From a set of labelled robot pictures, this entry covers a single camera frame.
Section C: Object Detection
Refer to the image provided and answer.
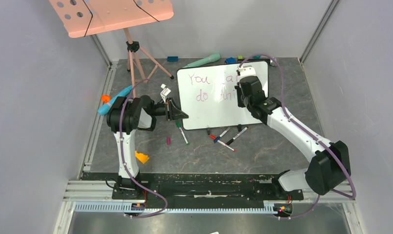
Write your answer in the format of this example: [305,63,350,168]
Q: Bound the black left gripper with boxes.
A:
[150,97,189,121]

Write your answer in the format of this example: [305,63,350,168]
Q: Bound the white whiteboard black frame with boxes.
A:
[177,63,260,130]

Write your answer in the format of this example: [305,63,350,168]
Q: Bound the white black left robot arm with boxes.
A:
[106,95,189,180]

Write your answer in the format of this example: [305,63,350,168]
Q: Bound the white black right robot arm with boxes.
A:
[235,76,351,199]

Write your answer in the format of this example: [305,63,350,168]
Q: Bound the green whiteboard marker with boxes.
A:
[176,120,189,145]

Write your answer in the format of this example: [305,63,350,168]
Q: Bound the red whiteboard marker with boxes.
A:
[209,135,236,152]

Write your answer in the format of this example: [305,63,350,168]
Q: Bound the blue whiteboard marker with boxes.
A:
[214,126,231,143]

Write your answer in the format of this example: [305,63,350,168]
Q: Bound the black whiteboard marker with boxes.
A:
[226,127,248,145]

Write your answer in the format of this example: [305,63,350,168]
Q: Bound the blue toy brick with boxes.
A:
[225,57,237,64]

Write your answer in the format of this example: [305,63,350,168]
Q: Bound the teal flat piece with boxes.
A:
[183,53,221,68]

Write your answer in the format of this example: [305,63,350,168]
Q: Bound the blue rectangular block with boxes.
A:
[167,56,179,62]

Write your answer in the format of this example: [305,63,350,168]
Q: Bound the yellow stepped wedge block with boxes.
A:
[135,151,150,164]

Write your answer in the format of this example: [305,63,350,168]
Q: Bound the orange small toy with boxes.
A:
[101,95,112,103]

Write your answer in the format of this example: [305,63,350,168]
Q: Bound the pink music stand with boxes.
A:
[48,0,175,109]

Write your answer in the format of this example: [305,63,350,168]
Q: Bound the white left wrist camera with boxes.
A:
[160,84,171,103]

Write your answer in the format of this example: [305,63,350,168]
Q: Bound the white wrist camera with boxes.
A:
[160,84,171,103]
[236,65,256,80]

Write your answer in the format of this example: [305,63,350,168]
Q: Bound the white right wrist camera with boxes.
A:
[236,65,256,80]

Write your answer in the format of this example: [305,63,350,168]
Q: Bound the blue toy recorder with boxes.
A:
[97,85,133,116]

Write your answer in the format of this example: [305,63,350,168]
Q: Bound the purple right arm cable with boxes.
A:
[237,54,357,221]

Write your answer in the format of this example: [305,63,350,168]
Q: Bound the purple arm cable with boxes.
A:
[237,54,357,221]
[118,77,169,219]

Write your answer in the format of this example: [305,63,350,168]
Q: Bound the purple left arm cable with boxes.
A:
[118,77,169,219]

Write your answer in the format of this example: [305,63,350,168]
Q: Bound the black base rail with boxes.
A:
[112,173,304,209]

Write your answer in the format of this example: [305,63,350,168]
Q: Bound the aluminium frame rails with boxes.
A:
[63,180,356,204]

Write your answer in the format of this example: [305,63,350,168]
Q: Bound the white toothed cable rail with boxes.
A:
[74,201,293,215]

